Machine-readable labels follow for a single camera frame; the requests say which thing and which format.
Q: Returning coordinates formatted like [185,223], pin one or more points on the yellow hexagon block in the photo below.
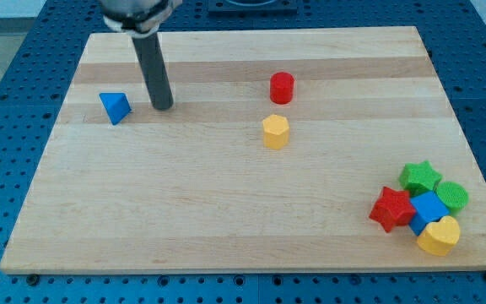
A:
[275,131]

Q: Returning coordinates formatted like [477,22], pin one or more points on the yellow heart block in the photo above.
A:
[439,238]

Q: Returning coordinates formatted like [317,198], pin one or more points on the blue triangular prism block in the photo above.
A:
[116,106]

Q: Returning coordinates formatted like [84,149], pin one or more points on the wooden board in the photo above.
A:
[194,190]

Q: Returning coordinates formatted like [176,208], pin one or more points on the red star block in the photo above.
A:
[392,209]

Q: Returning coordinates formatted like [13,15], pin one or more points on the red cylinder block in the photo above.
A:
[281,88]

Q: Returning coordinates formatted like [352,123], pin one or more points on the green star block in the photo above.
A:
[419,178]

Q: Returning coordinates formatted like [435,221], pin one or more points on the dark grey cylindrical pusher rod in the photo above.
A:
[152,64]

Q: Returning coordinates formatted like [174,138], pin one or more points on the green cylinder block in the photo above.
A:
[453,195]

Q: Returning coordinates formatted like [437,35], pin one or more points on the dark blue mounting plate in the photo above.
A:
[252,6]

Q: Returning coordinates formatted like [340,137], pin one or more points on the blue cube block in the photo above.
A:
[429,208]

